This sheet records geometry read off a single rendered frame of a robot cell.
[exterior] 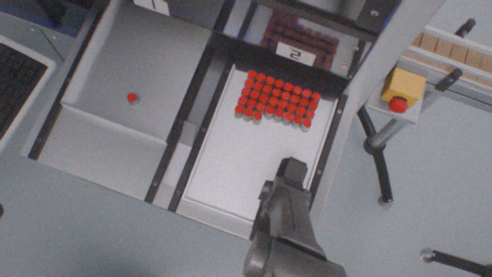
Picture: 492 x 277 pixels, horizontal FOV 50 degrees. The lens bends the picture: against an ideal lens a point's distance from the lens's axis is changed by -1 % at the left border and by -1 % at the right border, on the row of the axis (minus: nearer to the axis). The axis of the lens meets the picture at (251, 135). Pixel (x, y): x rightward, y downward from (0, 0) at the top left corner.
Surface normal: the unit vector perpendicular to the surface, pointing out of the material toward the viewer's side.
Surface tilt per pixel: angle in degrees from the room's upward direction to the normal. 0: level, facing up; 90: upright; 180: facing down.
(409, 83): 0
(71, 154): 0
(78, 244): 0
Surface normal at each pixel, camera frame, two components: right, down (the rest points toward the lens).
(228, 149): 0.05, -0.25
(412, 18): -0.34, 0.90
